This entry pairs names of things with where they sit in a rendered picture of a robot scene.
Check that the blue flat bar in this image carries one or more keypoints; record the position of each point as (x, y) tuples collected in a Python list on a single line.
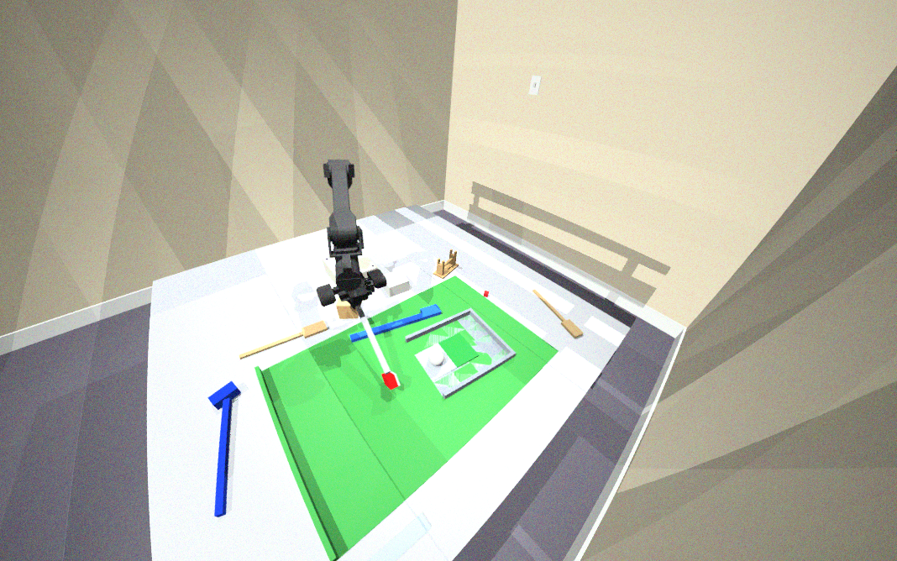
[(425, 313)]

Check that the blue golf putter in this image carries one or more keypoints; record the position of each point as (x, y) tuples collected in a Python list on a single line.
[(223, 399)]

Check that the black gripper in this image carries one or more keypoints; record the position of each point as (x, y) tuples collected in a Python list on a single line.
[(326, 294)]

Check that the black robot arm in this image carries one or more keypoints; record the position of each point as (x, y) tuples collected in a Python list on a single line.
[(344, 233)]

